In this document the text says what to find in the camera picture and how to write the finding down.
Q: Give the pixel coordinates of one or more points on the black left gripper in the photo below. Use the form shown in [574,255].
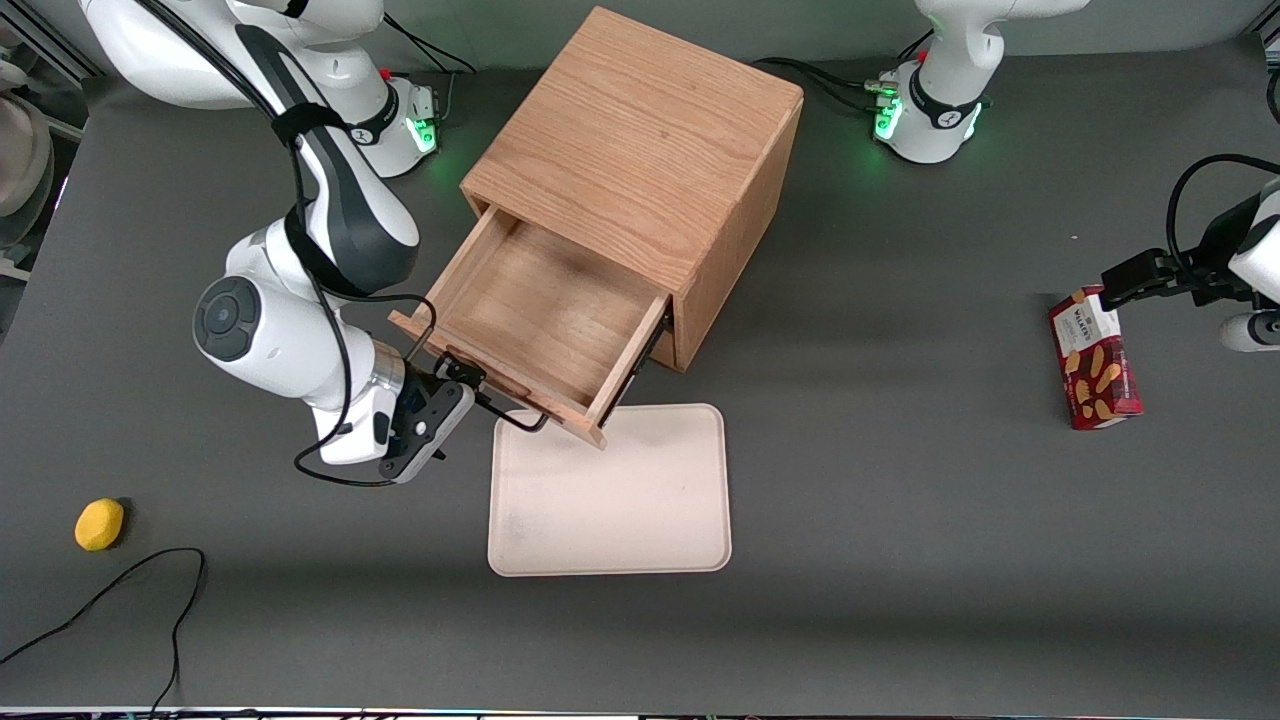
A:
[1212,243]

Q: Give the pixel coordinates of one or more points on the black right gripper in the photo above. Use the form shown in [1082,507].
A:
[432,386]

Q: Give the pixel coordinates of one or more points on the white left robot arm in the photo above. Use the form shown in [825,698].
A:
[940,100]

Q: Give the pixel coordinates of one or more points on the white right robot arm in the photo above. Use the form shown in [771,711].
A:
[290,340]

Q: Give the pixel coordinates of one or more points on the oak wooden drawer cabinet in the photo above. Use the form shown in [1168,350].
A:
[650,130]

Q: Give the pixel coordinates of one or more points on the red shortbread cookie box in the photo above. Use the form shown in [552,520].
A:
[1095,380]

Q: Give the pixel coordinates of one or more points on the cream rectangular tray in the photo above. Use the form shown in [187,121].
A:
[610,500]

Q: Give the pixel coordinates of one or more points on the yellow lemon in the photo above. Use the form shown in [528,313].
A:
[99,525]

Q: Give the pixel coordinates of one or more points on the grey round background object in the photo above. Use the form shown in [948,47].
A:
[20,150]

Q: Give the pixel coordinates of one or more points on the aluminium frame rail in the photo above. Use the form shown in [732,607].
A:
[55,45]

